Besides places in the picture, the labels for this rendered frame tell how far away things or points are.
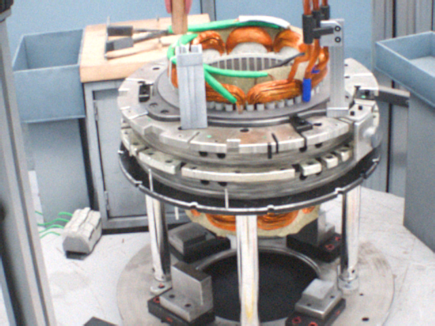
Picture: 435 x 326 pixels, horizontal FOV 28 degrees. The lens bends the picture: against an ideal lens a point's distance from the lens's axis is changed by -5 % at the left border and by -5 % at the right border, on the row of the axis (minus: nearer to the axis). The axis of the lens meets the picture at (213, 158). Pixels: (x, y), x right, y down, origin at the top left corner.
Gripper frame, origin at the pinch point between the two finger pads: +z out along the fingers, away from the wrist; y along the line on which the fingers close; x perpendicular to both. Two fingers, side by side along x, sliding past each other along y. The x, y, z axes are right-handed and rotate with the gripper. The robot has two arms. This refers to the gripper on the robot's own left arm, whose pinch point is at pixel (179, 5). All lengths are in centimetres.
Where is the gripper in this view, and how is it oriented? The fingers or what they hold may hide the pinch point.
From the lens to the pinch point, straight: 93.8
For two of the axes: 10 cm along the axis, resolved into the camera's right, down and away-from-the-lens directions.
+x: 0.7, -4.4, 8.9
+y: 10.0, 0.6, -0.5
